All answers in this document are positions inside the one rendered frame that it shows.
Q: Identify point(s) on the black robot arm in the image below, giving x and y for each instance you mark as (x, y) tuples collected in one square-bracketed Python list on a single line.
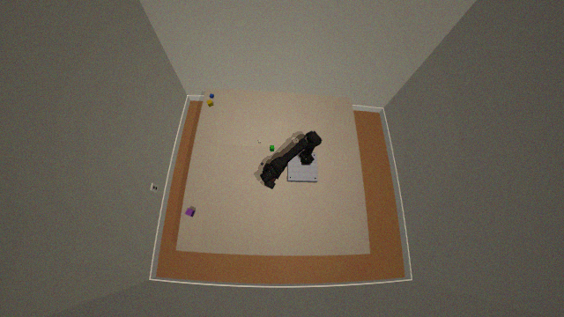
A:
[(278, 165)]

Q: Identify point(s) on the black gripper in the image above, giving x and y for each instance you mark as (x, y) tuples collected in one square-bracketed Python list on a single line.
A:
[(271, 184)]

